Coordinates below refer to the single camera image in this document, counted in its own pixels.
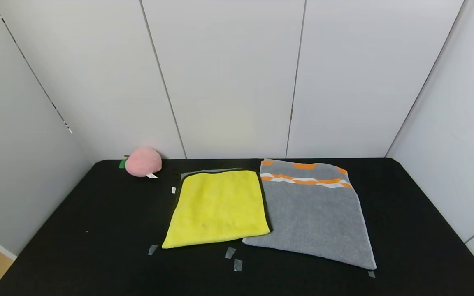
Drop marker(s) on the yellow microfibre towel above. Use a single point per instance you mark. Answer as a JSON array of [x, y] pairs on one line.
[[216, 209]]

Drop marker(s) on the grey towel with orange stripes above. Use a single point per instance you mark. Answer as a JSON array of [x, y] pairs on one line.
[[315, 222]]

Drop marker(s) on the pink peach plush toy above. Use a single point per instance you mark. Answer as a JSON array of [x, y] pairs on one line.
[[143, 162]]

